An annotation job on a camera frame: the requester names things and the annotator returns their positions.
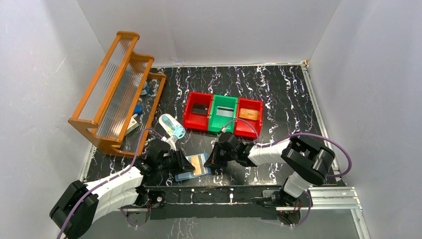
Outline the blue cap container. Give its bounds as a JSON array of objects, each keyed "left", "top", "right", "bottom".
[{"left": 133, "top": 105, "right": 142, "bottom": 115}]

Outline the green bin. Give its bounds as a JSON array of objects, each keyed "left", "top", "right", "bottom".
[{"left": 208, "top": 95, "right": 238, "bottom": 132}]

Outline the purple cable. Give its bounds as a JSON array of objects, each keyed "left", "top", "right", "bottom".
[
  {"left": 221, "top": 119, "right": 353, "bottom": 228},
  {"left": 56, "top": 127, "right": 166, "bottom": 239}
]

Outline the right red bin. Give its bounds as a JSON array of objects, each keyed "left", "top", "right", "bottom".
[{"left": 234, "top": 98, "right": 263, "bottom": 139}]

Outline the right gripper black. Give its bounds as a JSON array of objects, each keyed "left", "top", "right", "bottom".
[{"left": 205, "top": 142, "right": 237, "bottom": 168}]

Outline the orange card in bin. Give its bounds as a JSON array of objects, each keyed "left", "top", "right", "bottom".
[{"left": 238, "top": 108, "right": 259, "bottom": 120}]

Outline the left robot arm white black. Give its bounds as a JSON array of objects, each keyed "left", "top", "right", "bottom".
[{"left": 49, "top": 139, "right": 196, "bottom": 239}]

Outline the blue card holder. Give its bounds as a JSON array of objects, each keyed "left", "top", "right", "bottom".
[{"left": 174, "top": 152, "right": 212, "bottom": 183}]

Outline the white blue bottle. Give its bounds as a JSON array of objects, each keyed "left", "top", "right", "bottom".
[{"left": 159, "top": 114, "right": 186, "bottom": 139}]

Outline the orange card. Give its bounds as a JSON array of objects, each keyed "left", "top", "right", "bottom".
[
  {"left": 191, "top": 154, "right": 206, "bottom": 176},
  {"left": 238, "top": 108, "right": 259, "bottom": 120}
]

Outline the red white small box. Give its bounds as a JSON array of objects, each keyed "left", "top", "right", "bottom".
[{"left": 125, "top": 117, "right": 140, "bottom": 135}]

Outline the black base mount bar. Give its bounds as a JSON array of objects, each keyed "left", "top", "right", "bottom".
[{"left": 146, "top": 185, "right": 312, "bottom": 221}]

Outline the orange wooden rack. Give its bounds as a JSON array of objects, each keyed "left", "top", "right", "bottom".
[{"left": 68, "top": 31, "right": 167, "bottom": 157}]

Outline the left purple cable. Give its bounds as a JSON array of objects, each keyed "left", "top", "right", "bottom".
[{"left": 56, "top": 127, "right": 166, "bottom": 239}]

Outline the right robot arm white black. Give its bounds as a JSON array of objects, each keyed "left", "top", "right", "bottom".
[{"left": 204, "top": 132, "right": 335, "bottom": 206}]

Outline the black card in bin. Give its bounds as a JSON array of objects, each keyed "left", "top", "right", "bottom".
[{"left": 191, "top": 103, "right": 209, "bottom": 116}]

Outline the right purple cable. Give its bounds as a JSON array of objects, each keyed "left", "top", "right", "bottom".
[{"left": 221, "top": 119, "right": 353, "bottom": 228}]

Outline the grey card in bin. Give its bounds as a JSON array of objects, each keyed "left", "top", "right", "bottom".
[{"left": 216, "top": 107, "right": 234, "bottom": 118}]

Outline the red bin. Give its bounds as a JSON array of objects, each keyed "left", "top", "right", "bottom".
[
  {"left": 183, "top": 92, "right": 213, "bottom": 131},
  {"left": 234, "top": 98, "right": 263, "bottom": 139}
]

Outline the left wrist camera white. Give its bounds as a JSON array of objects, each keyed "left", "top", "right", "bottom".
[{"left": 161, "top": 135, "right": 178, "bottom": 151}]

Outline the white blue container on rack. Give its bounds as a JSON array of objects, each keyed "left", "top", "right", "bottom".
[{"left": 136, "top": 78, "right": 150, "bottom": 96}]

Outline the left red bin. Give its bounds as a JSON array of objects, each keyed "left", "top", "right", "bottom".
[{"left": 183, "top": 92, "right": 213, "bottom": 131}]

